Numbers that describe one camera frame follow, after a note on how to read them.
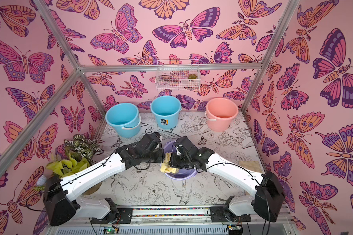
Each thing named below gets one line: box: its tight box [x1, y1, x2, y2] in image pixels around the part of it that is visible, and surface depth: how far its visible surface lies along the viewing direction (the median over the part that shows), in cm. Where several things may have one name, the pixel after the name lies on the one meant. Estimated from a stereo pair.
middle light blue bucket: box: [150, 94, 183, 130], surface depth 105 cm
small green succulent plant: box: [188, 73, 198, 80], surface depth 94 cm
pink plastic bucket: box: [204, 97, 239, 132], surface depth 105 cm
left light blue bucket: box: [104, 102, 142, 139], surface depth 101 cm
